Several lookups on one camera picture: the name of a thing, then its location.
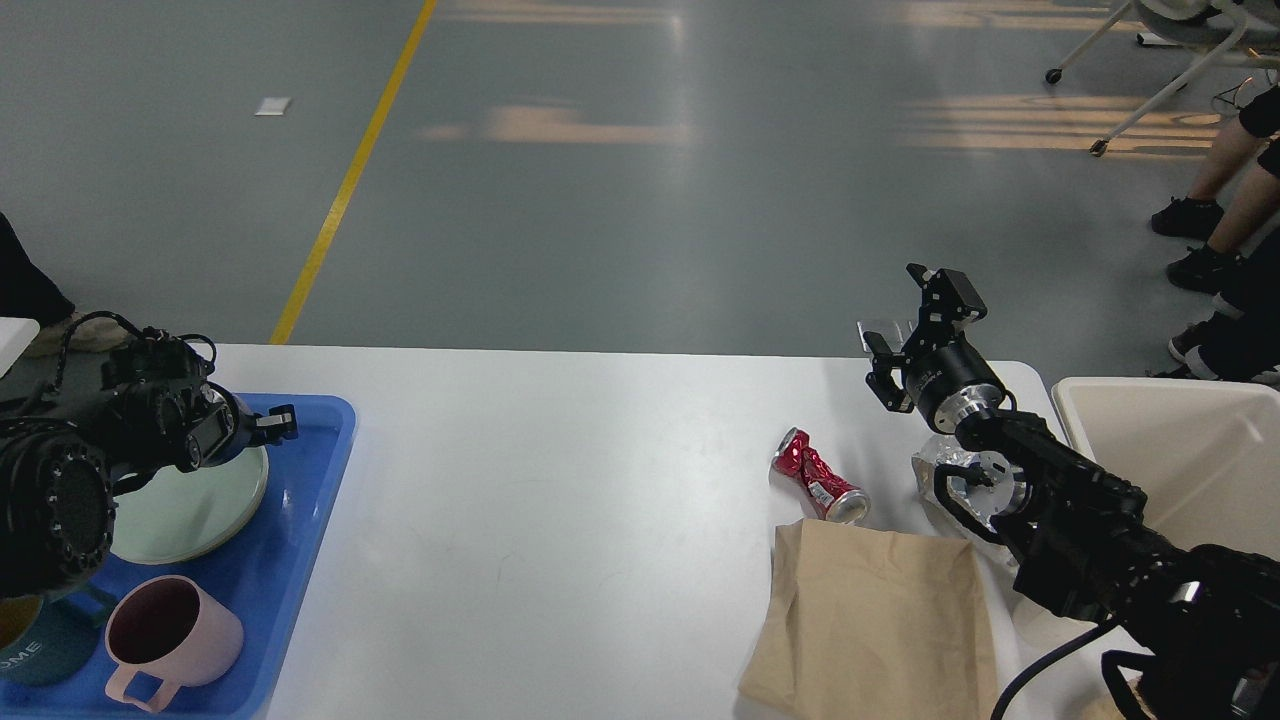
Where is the clear plastic wrapper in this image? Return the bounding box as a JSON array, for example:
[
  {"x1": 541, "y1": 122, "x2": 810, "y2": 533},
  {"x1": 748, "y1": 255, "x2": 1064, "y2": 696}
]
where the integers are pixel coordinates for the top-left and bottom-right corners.
[{"x1": 911, "y1": 434, "x2": 1028, "y2": 575}]

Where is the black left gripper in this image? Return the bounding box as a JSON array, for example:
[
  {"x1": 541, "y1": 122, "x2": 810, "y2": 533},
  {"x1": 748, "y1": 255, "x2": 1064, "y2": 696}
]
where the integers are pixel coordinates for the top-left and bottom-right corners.
[{"x1": 205, "y1": 386, "x2": 300, "y2": 466}]

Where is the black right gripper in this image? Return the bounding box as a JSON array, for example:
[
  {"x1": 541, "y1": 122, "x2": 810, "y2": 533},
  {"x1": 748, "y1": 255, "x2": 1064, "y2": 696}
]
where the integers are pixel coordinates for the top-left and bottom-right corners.
[{"x1": 863, "y1": 263, "x2": 1009, "y2": 436}]

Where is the dark teal mug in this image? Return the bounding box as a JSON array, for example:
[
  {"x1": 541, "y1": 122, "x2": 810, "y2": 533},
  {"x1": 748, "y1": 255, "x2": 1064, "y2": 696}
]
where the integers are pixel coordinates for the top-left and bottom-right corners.
[{"x1": 1, "y1": 584, "x2": 118, "y2": 685}]

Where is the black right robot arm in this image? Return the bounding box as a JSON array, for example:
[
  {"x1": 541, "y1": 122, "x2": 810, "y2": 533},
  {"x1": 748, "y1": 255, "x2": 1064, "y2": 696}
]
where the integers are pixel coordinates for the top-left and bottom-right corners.
[{"x1": 863, "y1": 263, "x2": 1279, "y2": 719}]

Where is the crushed red soda can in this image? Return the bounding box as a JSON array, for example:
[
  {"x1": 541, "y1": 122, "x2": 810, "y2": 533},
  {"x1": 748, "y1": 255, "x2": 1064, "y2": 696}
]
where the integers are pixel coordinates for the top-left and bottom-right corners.
[{"x1": 771, "y1": 427, "x2": 870, "y2": 525}]

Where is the pink mug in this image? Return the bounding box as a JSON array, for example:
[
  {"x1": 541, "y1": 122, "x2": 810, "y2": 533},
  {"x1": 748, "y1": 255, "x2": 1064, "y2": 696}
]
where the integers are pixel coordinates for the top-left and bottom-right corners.
[{"x1": 104, "y1": 575, "x2": 244, "y2": 714}]

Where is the beige plastic bin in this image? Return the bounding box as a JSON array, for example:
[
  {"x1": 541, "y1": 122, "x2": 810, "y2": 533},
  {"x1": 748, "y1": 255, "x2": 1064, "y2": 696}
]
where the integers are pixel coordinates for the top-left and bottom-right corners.
[{"x1": 1052, "y1": 377, "x2": 1279, "y2": 559}]

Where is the white side table corner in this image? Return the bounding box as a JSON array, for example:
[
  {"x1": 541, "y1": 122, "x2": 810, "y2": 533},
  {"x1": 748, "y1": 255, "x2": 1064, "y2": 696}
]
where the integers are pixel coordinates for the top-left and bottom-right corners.
[{"x1": 0, "y1": 316, "x2": 40, "y2": 377}]

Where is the white chair frame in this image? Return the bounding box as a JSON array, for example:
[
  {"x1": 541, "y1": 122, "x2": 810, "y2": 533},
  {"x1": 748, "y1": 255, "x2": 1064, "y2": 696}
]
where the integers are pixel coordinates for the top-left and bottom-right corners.
[{"x1": 1043, "y1": 0, "x2": 1271, "y2": 158}]

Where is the green plate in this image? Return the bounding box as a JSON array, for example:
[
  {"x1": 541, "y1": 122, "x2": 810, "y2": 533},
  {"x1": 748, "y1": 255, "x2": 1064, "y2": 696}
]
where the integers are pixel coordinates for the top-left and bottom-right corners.
[{"x1": 111, "y1": 447, "x2": 270, "y2": 565}]

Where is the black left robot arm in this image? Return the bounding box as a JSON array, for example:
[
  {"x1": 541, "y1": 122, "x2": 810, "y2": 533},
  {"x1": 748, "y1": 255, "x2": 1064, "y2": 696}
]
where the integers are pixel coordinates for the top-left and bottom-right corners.
[{"x1": 1, "y1": 313, "x2": 298, "y2": 600}]

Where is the person in white shirt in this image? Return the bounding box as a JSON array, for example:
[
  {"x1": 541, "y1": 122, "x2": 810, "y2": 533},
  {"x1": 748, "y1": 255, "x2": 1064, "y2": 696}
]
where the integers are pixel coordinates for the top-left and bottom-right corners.
[{"x1": 1149, "y1": 86, "x2": 1279, "y2": 293}]

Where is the brown paper bag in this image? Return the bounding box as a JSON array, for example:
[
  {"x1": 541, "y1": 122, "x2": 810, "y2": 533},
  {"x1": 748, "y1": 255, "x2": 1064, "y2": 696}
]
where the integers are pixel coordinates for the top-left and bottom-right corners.
[{"x1": 739, "y1": 519, "x2": 998, "y2": 719}]

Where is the blue plastic tray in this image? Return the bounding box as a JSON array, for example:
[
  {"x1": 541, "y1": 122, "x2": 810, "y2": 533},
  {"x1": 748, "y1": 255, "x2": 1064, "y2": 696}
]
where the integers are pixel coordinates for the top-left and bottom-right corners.
[{"x1": 0, "y1": 395, "x2": 358, "y2": 719}]

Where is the person at left edge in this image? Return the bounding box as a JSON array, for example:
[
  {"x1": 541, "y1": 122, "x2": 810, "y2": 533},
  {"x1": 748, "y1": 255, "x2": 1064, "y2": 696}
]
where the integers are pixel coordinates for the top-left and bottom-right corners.
[{"x1": 1, "y1": 215, "x2": 129, "y2": 357}]

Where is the person in dark jeans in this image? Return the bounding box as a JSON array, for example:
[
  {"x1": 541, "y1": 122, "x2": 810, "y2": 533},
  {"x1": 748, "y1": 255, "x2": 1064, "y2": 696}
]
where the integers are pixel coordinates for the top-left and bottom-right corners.
[{"x1": 1155, "y1": 231, "x2": 1279, "y2": 387}]

